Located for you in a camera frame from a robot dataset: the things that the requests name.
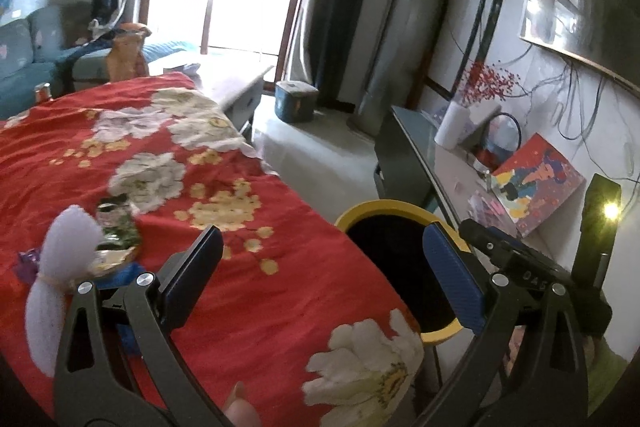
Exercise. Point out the green clear plastic wrapper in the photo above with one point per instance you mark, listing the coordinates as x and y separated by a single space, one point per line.
117 227

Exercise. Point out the white vase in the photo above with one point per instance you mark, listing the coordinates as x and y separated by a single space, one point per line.
450 127

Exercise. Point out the grey standing air conditioner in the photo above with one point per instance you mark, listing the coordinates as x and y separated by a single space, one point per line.
400 32

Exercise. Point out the blue patterned sofa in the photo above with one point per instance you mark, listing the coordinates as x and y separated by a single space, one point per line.
20 57

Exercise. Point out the glass-topped television cabinet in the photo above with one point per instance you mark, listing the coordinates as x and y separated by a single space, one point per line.
400 147

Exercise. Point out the blue plastic wrapper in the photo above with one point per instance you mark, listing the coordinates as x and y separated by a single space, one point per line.
131 272

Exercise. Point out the yellow-rimmed black trash bin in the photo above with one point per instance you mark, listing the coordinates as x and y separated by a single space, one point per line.
390 257

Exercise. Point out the purple wrapper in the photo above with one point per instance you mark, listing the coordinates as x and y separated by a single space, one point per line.
27 262

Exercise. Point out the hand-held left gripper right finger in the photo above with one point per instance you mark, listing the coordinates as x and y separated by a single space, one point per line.
452 277

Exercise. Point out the grey coffee table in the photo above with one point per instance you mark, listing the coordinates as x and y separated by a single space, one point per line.
235 87

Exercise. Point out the wide dark curtain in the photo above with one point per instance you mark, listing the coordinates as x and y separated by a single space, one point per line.
340 7

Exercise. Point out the white foam fruit net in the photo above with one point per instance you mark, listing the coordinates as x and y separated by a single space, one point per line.
65 242

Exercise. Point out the white paper sheet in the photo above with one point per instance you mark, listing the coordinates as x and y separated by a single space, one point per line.
185 68

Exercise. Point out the golden brown snack wrapper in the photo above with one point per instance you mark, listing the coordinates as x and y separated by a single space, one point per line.
112 259

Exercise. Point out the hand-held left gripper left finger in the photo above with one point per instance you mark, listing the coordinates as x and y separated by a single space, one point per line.
192 277

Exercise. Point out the red floral blanket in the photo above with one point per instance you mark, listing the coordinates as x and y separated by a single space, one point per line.
280 257

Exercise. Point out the blue storage stool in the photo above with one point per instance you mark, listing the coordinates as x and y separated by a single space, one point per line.
295 104

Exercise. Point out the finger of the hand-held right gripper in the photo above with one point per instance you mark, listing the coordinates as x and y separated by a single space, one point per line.
492 244

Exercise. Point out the person's left hand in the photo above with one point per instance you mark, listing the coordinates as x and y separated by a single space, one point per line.
242 409

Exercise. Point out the orange plush toy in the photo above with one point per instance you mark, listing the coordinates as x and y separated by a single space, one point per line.
125 57

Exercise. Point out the colourful figure painting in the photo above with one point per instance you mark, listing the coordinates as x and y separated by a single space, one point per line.
540 182

